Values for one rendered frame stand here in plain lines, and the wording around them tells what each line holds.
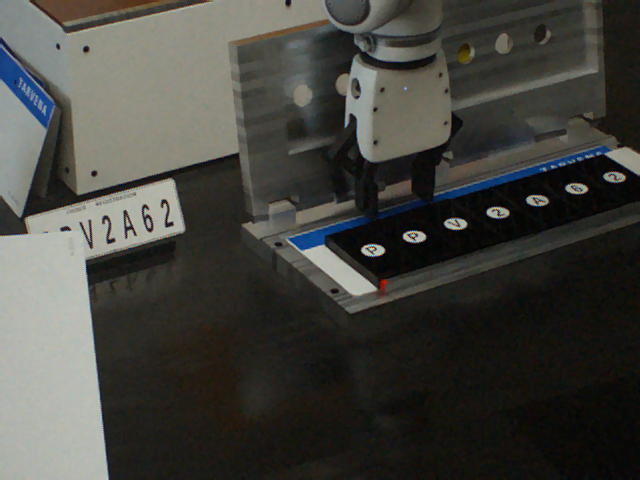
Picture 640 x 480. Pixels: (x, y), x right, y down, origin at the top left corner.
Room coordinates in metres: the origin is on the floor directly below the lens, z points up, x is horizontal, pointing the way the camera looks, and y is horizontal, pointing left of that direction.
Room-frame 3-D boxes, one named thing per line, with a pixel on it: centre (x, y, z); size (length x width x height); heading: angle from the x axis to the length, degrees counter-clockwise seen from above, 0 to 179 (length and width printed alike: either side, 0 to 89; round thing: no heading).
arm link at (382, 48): (1.73, -0.07, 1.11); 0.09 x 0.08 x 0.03; 121
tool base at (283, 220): (1.73, -0.15, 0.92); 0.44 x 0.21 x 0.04; 121
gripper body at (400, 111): (1.73, -0.07, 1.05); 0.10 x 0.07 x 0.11; 121
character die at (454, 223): (1.68, -0.13, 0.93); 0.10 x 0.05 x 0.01; 31
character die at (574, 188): (1.75, -0.25, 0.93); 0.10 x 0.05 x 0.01; 31
